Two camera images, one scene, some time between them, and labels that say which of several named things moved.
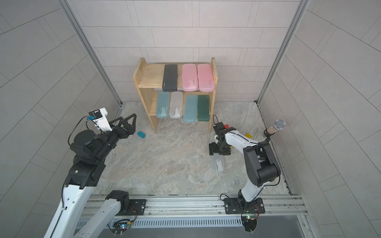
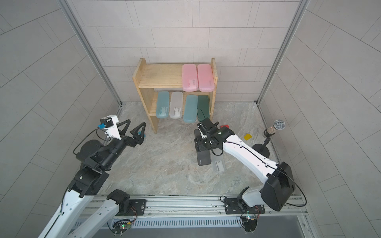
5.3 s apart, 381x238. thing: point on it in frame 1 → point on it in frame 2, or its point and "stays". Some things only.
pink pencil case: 205,77 stays
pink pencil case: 189,77 stays
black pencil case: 169,80 → 203,156
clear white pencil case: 218,162 stays
